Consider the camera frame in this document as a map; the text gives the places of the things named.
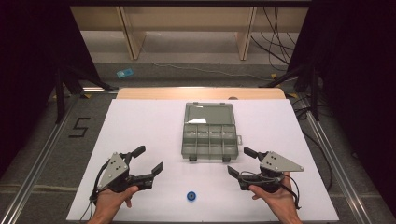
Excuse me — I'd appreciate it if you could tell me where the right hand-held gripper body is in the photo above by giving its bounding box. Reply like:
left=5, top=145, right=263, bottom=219
left=238, top=150, right=305, bottom=194

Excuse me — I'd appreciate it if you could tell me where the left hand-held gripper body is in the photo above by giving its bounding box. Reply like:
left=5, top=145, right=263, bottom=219
left=96, top=151, right=154, bottom=193

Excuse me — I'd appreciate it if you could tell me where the person's left hand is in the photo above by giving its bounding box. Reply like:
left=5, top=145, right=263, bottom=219
left=92, top=185, right=140, bottom=219

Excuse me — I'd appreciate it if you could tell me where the person's right hand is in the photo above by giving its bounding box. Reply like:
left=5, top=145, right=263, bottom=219
left=248, top=172, right=301, bottom=219

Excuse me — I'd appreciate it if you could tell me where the white board sheet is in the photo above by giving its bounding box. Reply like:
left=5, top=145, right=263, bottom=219
left=65, top=98, right=340, bottom=223

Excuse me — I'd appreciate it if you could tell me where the clear plastic compartment box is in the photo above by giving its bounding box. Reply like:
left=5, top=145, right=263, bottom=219
left=180, top=101, right=243, bottom=163

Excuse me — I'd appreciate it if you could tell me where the black metal stand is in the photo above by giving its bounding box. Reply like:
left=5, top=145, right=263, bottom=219
left=259, top=63, right=321, bottom=122
left=54, top=63, right=120, bottom=125

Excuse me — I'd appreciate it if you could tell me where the light blue card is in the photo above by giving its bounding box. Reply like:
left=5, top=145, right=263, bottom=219
left=116, top=67, right=135, bottom=79

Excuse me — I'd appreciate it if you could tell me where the black curtain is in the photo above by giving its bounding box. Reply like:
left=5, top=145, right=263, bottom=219
left=0, top=0, right=101, bottom=179
left=287, top=0, right=396, bottom=217

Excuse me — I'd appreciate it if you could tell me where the light wooden shelf unit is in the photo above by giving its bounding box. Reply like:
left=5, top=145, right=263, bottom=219
left=69, top=6, right=310, bottom=62

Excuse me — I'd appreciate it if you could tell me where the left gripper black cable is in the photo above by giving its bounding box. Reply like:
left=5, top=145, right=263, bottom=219
left=78, top=161, right=108, bottom=222

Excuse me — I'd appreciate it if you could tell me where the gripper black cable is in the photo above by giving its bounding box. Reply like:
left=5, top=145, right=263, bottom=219
left=78, top=161, right=108, bottom=222
left=241, top=170, right=303, bottom=210

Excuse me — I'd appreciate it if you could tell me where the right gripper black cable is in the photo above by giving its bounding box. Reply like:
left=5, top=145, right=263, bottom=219
left=241, top=170, right=303, bottom=210

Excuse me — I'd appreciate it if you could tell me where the long black floor cable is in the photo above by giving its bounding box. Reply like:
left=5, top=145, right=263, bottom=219
left=292, top=94, right=334, bottom=191

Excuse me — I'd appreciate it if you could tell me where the aluminium floor rail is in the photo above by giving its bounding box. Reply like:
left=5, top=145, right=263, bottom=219
left=0, top=87, right=120, bottom=224
left=300, top=96, right=373, bottom=224

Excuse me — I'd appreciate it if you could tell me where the thin white floor cable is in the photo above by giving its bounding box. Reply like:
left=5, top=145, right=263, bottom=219
left=139, top=46, right=300, bottom=82

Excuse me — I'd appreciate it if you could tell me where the black hanging cable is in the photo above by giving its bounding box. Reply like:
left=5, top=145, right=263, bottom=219
left=262, top=7, right=298, bottom=52

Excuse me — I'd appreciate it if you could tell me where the black frame bar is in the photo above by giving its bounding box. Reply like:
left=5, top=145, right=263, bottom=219
left=67, top=0, right=313, bottom=7

